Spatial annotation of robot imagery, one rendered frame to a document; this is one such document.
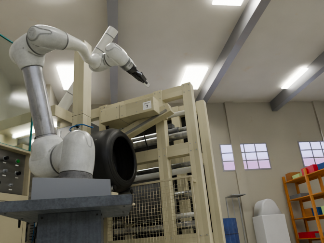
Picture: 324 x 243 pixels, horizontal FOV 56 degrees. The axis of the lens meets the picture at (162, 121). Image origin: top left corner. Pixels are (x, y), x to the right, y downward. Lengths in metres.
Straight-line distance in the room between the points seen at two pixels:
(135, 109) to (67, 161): 1.63
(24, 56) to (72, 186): 0.74
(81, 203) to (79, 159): 0.28
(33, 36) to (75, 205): 0.84
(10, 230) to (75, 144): 1.30
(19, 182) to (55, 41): 1.44
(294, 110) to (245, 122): 2.03
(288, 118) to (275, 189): 2.69
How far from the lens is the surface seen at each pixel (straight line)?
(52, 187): 1.34
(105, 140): 2.53
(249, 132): 10.97
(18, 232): 2.68
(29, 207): 1.26
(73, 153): 1.46
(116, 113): 3.08
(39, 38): 1.63
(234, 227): 5.71
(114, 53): 2.02
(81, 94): 3.08
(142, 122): 3.05
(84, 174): 1.44
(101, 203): 1.22
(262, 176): 10.68
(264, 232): 9.60
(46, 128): 1.65
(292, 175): 10.54
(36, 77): 1.71
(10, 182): 2.72
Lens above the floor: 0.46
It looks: 22 degrees up
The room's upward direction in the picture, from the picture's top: 5 degrees counter-clockwise
